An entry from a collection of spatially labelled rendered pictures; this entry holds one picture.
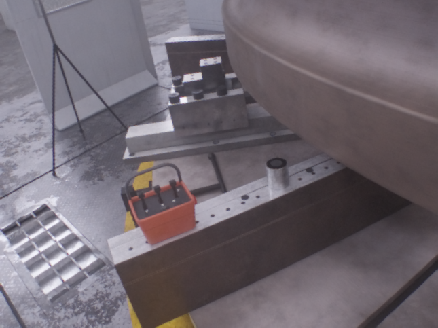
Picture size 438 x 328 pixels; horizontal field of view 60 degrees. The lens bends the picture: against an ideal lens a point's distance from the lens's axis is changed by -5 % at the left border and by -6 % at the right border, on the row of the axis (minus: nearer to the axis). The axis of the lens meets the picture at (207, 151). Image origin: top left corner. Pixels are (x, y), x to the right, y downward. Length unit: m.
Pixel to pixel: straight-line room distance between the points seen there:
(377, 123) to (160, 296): 0.93
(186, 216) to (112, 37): 3.30
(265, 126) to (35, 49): 2.45
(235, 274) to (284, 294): 0.20
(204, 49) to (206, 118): 1.18
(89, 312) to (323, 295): 1.18
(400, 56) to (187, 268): 0.96
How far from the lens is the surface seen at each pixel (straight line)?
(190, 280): 1.49
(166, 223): 1.30
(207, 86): 2.36
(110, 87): 4.46
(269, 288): 1.64
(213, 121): 2.33
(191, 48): 3.45
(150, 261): 1.37
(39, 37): 4.08
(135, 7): 4.62
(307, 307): 1.58
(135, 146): 2.54
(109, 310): 2.15
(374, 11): 1.22
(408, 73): 1.14
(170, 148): 2.50
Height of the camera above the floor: 1.59
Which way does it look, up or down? 31 degrees down
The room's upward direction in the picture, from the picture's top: 11 degrees counter-clockwise
